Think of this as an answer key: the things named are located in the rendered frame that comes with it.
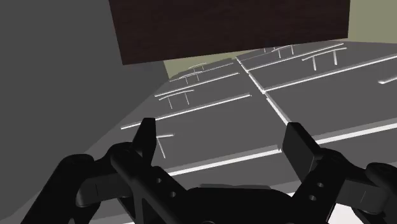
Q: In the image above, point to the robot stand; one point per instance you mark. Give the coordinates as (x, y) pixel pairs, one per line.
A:
(229, 28)

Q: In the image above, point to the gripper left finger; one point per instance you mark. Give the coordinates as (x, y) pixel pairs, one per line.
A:
(136, 173)

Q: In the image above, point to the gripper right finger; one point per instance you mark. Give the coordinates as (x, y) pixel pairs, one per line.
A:
(322, 176)

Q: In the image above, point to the grey chest of drawers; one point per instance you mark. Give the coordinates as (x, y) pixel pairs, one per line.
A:
(217, 124)

